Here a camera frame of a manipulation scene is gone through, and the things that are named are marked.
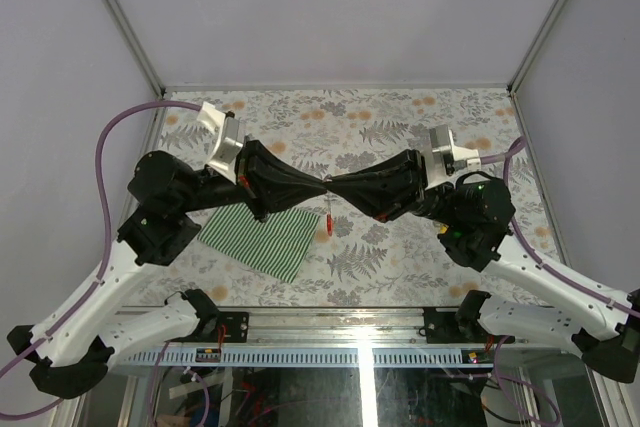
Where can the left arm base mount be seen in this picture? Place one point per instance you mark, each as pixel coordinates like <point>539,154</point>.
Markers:
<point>233,327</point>

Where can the slotted cable duct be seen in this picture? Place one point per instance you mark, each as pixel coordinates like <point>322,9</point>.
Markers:
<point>296,357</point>

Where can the aluminium front rail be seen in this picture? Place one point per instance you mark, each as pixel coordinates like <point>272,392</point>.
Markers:
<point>325,322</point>

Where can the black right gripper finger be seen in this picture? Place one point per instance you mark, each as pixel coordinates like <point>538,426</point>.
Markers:
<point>382,200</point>
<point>386,173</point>

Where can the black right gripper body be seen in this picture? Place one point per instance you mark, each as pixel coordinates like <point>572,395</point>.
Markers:
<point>425,204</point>

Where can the green striped cloth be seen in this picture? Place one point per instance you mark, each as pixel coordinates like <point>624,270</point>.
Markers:
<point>276,247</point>

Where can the red keyring fob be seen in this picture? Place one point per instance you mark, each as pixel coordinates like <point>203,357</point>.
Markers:
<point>329,225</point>

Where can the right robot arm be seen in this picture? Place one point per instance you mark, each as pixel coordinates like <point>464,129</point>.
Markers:
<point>483,236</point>

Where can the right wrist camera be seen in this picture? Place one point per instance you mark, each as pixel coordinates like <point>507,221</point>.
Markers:
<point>443,158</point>

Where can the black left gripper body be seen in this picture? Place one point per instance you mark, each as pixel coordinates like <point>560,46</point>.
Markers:
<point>243,176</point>

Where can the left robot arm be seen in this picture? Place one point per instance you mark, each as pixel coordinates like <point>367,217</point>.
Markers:
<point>74,348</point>

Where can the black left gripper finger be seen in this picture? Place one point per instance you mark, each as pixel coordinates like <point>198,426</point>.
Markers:
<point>278,197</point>
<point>270,170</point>

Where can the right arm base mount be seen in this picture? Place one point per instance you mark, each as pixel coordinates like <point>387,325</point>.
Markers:
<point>440,326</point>

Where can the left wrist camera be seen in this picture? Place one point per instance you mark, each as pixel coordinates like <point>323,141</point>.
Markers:
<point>229,139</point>

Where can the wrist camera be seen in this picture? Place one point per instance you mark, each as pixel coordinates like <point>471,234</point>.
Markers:
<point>229,139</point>
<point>443,158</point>

